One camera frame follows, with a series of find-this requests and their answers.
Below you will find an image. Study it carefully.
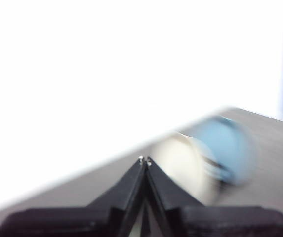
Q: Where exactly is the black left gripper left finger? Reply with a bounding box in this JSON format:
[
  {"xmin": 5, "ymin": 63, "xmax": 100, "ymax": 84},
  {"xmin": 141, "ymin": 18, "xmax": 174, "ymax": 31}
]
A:
[{"xmin": 0, "ymin": 156, "xmax": 147, "ymax": 237}]

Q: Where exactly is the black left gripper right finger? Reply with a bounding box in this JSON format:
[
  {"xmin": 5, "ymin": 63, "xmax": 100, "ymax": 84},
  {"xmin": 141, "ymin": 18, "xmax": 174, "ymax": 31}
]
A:
[{"xmin": 145, "ymin": 156, "xmax": 283, "ymax": 237}]

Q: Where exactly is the beige plate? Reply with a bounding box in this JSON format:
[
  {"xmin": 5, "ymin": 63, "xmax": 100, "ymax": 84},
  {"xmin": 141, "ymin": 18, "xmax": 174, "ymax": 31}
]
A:
[{"xmin": 153, "ymin": 133, "xmax": 218, "ymax": 205}]

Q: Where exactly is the blue plate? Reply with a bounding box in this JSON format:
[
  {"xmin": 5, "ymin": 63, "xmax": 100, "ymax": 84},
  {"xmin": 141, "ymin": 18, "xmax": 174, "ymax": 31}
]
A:
[{"xmin": 195, "ymin": 115, "xmax": 257, "ymax": 186}]

